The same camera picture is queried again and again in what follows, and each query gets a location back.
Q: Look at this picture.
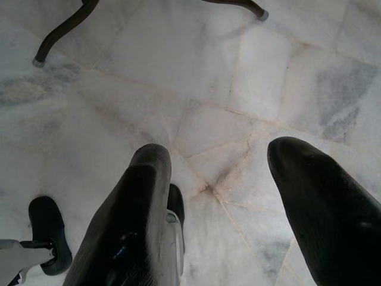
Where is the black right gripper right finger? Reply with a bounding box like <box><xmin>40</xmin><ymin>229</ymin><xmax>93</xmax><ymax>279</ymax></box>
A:
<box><xmin>267</xmin><ymin>136</ymin><xmax>381</xmax><ymax>286</ymax></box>

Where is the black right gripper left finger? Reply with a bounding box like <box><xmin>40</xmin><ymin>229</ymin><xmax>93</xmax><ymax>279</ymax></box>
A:
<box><xmin>63</xmin><ymin>143</ymin><xmax>172</xmax><ymax>286</ymax></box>

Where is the silver right robot leg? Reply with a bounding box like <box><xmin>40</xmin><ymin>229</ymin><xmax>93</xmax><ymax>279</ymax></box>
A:
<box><xmin>157</xmin><ymin>210</ymin><xmax>186</xmax><ymax>286</ymax></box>

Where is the silver robot leg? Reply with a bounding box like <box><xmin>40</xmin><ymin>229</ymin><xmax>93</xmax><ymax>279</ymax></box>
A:
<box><xmin>157</xmin><ymin>210</ymin><xmax>186</xmax><ymax>286</ymax></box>
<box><xmin>0</xmin><ymin>238</ymin><xmax>59</xmax><ymax>286</ymax></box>

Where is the black right robot foot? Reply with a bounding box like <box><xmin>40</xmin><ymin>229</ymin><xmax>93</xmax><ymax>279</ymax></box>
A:
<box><xmin>167</xmin><ymin>184</ymin><xmax>186</xmax><ymax>227</ymax></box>

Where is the black robot foot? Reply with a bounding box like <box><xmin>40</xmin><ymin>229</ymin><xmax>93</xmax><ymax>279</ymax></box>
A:
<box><xmin>28</xmin><ymin>195</ymin><xmax>73</xmax><ymax>276</ymax></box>
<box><xmin>167</xmin><ymin>184</ymin><xmax>186</xmax><ymax>227</ymax></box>

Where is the black left robot foot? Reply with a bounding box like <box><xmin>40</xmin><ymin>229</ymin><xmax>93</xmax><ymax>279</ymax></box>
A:
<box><xmin>28</xmin><ymin>195</ymin><xmax>73</xmax><ymax>276</ymax></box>

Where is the silver left robot leg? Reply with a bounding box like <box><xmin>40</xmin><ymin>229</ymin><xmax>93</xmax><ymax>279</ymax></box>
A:
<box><xmin>0</xmin><ymin>238</ymin><xmax>59</xmax><ymax>286</ymax></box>

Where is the dark curved wooden furniture leg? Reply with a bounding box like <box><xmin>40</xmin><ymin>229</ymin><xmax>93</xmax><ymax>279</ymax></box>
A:
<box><xmin>32</xmin><ymin>0</ymin><xmax>104</xmax><ymax>66</ymax></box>
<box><xmin>202</xmin><ymin>0</ymin><xmax>268</xmax><ymax>21</ymax></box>

